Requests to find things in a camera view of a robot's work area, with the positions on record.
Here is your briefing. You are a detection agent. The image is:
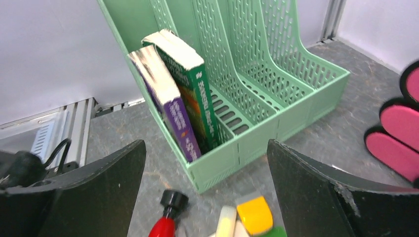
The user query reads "purple paperback book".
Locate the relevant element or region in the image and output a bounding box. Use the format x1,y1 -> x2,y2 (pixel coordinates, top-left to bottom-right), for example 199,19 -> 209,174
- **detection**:
127,45 -> 202,163

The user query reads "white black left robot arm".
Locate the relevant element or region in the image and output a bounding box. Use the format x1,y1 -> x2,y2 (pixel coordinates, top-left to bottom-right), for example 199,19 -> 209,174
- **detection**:
0,138 -> 79,190

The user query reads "yellow eraser block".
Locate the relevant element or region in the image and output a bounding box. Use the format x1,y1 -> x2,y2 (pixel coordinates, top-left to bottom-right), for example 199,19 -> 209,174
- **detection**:
235,191 -> 273,236

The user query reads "yellow highlighter marker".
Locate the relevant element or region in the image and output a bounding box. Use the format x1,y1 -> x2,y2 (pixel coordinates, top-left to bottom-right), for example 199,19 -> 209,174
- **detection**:
209,205 -> 250,237

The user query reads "black pink drawer organizer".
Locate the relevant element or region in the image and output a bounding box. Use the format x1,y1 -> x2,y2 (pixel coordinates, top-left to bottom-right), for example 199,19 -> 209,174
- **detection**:
364,61 -> 419,188

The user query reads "white cable duct strip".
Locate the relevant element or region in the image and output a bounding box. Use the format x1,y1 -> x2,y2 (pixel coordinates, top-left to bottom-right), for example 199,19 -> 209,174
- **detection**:
31,121 -> 55,161

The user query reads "red black stamp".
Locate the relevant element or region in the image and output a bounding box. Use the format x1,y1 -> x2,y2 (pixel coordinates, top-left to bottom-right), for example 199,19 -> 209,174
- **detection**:
148,189 -> 189,237

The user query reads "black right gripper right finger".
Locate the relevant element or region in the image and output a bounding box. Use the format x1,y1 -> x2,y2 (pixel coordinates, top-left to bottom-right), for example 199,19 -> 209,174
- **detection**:
267,139 -> 419,237

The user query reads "green mesh file rack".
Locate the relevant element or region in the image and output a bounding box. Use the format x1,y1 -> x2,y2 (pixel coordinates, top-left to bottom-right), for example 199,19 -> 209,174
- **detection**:
98,0 -> 350,193

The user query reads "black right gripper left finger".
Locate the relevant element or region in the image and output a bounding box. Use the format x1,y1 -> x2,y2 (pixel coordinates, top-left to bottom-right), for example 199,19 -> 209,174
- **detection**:
0,140 -> 146,237

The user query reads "green clip file folder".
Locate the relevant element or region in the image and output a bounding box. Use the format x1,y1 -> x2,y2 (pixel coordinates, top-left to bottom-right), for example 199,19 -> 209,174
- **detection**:
259,227 -> 287,237

